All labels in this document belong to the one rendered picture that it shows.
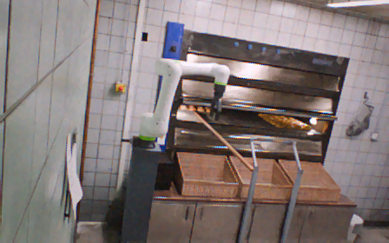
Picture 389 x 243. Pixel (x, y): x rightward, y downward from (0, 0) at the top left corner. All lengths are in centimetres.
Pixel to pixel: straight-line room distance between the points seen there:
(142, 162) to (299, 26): 229
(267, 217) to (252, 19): 201
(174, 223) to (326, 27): 260
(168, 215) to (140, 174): 89
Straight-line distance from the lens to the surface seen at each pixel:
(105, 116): 363
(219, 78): 268
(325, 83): 430
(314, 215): 411
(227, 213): 364
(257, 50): 388
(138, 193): 276
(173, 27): 356
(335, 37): 431
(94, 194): 392
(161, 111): 245
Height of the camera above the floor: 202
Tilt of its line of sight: 12 degrees down
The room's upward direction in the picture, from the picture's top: 9 degrees clockwise
